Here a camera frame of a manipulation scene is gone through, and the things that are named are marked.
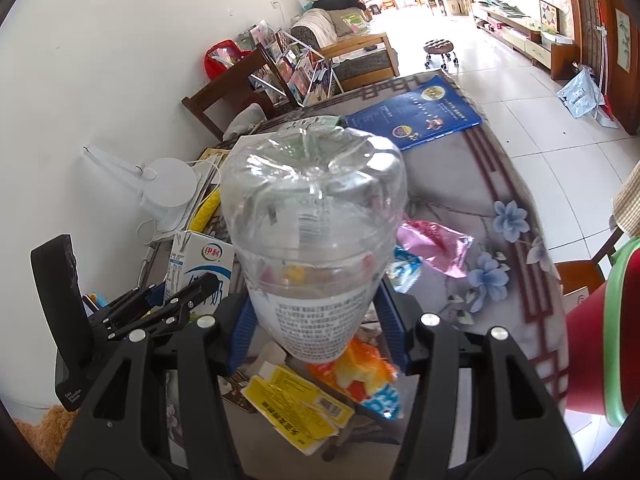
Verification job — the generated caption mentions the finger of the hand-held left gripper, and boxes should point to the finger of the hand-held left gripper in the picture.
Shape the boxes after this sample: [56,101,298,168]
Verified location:
[107,274,221,344]
[89,282,169,334]

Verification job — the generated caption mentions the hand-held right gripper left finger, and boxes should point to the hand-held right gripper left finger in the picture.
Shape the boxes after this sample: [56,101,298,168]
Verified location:
[54,280,261,480]

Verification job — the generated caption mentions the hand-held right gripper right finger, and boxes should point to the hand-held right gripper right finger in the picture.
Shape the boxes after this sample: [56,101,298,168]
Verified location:
[374,280,586,480]

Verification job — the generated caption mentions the white blue milk carton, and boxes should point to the white blue milk carton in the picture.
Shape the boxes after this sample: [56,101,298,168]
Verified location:
[164,230,236,311]

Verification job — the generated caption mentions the orange snack bag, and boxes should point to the orange snack bag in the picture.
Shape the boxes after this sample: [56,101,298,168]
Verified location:
[306,337,405,421]

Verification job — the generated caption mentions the clear plastic bottle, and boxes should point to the clear plastic bottle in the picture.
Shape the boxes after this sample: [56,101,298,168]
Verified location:
[220,121,407,365]

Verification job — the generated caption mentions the red bin with green rim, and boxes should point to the red bin with green rim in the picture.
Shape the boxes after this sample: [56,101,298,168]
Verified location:
[565,237,640,428]

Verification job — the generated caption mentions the person's left forearm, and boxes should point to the person's left forearm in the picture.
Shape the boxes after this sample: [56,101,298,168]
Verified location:
[12,405,76,471]

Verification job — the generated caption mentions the blue white snack wrapper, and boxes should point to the blue white snack wrapper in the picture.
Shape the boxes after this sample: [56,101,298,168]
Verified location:
[387,245,423,295]

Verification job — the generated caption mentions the yellow flattened carton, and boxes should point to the yellow flattened carton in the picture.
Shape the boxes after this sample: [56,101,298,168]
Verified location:
[240,362,356,456]

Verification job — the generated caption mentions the yellow ridged stick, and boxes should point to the yellow ridged stick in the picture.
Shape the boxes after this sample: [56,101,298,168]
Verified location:
[186,187,222,233]

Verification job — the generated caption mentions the pink foil wrapper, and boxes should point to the pink foil wrapper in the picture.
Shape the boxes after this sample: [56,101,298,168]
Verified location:
[397,220,475,279]

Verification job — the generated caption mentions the white desk lamp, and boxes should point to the white desk lamp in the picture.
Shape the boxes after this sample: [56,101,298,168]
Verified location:
[82,145,223,246]

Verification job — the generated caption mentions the white plastic bag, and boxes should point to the white plastic bag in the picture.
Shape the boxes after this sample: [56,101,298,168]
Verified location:
[222,102,266,141]

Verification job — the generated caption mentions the brown wooden chair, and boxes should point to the brown wooden chair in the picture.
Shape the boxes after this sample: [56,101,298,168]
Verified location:
[555,225,626,301]

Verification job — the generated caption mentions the dark wooden chair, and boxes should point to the dark wooden chair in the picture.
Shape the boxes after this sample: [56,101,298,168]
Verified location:
[181,42,301,142]

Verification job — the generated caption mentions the green book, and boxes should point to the green book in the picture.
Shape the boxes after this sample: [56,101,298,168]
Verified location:
[280,116,346,133]

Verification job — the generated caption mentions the blue book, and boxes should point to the blue book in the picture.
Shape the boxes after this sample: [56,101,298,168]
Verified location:
[344,76,483,152]

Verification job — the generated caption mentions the red bag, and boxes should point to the red bag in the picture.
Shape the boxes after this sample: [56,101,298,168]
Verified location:
[204,40,253,81]

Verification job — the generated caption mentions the magazine rack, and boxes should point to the magazine rack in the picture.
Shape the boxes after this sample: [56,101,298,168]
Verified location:
[247,20,343,108]

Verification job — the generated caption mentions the checkered cloth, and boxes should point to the checkered cloth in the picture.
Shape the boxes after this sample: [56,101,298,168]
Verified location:
[611,160,640,238]

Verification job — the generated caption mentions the wooden sofa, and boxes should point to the wooden sofa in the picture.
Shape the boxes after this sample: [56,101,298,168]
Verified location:
[290,0,401,93]

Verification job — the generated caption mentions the round tufted stool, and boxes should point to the round tufted stool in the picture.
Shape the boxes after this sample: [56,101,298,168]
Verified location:
[422,39,460,70]

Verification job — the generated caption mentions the blue plastic bag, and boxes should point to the blue plastic bag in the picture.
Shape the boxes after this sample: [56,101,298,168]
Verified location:
[556,67,601,119]

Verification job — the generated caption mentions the low cabinet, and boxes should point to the low cabinet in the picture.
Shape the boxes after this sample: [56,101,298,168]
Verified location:
[472,0,576,81]

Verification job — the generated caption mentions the wooden coffee table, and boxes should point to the wooden coffee table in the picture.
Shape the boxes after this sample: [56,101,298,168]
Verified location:
[432,0,473,16]

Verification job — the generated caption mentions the colourful triangle framed picture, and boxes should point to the colourful triangle framed picture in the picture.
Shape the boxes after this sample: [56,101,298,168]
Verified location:
[539,0,562,36]

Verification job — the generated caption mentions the bamboo wall picture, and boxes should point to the bamboo wall picture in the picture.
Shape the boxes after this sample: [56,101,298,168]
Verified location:
[615,7,632,71]

